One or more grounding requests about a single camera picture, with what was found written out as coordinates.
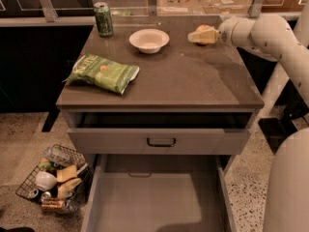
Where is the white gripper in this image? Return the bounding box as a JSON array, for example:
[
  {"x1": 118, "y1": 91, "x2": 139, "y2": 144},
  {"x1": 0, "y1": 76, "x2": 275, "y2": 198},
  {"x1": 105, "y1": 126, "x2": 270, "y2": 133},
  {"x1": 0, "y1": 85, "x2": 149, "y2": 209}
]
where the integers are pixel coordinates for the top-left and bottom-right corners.
[{"x1": 187, "y1": 16, "x2": 257, "y2": 49}]

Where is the orange fruit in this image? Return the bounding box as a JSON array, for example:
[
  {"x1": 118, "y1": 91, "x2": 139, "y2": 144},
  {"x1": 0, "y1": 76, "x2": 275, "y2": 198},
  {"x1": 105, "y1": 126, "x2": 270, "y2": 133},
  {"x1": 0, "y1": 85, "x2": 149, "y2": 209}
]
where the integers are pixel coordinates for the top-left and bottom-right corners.
[{"x1": 197, "y1": 25, "x2": 211, "y2": 44}]

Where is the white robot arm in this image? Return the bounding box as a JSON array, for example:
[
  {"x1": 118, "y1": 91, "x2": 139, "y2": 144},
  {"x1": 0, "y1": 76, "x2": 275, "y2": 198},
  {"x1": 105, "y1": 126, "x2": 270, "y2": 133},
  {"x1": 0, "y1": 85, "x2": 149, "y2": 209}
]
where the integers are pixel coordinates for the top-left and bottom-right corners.
[{"x1": 187, "y1": 8, "x2": 309, "y2": 232}]

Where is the grey drawer cabinet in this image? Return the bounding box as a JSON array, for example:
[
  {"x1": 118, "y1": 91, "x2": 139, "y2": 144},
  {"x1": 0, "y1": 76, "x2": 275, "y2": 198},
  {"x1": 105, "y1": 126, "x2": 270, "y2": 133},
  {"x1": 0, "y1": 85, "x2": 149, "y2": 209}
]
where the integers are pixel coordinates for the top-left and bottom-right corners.
[{"x1": 57, "y1": 16, "x2": 264, "y2": 168}]

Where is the grey top drawer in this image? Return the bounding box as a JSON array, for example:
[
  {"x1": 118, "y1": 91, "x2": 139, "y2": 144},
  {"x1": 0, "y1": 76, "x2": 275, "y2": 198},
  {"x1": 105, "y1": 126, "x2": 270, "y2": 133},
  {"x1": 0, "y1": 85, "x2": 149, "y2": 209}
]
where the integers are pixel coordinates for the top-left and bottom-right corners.
[{"x1": 69, "y1": 112, "x2": 251, "y2": 155}]

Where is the grey drawer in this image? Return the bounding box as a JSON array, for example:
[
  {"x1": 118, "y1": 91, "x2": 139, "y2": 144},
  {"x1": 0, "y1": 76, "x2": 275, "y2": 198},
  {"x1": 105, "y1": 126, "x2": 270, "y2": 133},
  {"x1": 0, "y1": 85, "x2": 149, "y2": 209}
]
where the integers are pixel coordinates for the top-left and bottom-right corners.
[
  {"x1": 81, "y1": 155, "x2": 237, "y2": 232},
  {"x1": 69, "y1": 112, "x2": 251, "y2": 155}
]

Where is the grey middle drawer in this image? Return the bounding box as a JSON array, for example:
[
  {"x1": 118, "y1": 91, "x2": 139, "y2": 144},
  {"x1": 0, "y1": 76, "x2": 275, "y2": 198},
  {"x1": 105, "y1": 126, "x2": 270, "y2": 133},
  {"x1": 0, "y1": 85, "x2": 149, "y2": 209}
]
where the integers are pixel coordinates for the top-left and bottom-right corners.
[{"x1": 81, "y1": 155, "x2": 237, "y2": 232}]

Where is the cardboard box left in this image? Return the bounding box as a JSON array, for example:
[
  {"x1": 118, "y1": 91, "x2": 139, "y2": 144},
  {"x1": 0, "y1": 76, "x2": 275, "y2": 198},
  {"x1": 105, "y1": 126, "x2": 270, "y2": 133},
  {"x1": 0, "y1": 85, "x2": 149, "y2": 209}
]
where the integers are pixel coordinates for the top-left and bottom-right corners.
[{"x1": 156, "y1": 0, "x2": 205, "y2": 15}]

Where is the white ceramic bowl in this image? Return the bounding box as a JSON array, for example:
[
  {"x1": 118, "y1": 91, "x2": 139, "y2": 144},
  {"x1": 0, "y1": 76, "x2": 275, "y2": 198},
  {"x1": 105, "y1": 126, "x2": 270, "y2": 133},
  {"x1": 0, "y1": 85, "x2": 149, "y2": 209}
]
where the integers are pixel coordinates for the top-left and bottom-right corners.
[{"x1": 129, "y1": 29, "x2": 170, "y2": 54}]

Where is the green soda can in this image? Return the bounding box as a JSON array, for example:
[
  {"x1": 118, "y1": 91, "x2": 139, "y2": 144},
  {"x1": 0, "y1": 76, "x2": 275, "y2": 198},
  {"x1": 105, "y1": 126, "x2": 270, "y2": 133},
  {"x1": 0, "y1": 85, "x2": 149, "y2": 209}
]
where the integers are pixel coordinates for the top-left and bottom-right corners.
[{"x1": 94, "y1": 2, "x2": 114, "y2": 37}]

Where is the green chip bag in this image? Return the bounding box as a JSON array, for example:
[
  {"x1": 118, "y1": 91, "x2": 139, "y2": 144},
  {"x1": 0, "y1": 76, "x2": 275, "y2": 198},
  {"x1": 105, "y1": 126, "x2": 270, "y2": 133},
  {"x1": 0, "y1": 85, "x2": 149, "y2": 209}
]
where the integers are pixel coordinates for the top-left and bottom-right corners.
[{"x1": 67, "y1": 53, "x2": 140, "y2": 95}]

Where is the clear plastic bottle in basket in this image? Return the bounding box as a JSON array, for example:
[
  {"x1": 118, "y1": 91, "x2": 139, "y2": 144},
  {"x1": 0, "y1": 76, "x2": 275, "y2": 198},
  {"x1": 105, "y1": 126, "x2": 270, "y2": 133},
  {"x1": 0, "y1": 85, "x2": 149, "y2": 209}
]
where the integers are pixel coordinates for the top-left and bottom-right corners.
[{"x1": 43, "y1": 147, "x2": 72, "y2": 167}]

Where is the yellow sponge in basket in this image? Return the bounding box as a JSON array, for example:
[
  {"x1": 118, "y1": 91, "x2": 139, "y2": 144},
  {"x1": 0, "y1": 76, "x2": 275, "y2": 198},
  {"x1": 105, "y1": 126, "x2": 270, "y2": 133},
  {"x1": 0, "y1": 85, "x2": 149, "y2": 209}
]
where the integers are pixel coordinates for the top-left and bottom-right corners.
[{"x1": 56, "y1": 165, "x2": 77, "y2": 183}]

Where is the white bowl in basket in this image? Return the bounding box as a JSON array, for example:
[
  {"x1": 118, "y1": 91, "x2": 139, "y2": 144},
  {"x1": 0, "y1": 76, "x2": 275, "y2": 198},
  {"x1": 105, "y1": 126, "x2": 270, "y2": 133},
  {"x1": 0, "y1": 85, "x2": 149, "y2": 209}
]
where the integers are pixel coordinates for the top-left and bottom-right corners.
[{"x1": 35, "y1": 171, "x2": 57, "y2": 191}]

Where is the black wire basket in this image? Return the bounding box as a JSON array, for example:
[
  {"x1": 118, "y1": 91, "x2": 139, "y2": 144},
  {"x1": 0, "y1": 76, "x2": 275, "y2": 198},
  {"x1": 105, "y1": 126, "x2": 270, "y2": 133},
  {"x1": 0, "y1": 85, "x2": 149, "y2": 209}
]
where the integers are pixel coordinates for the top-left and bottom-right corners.
[{"x1": 15, "y1": 145, "x2": 93, "y2": 214}]

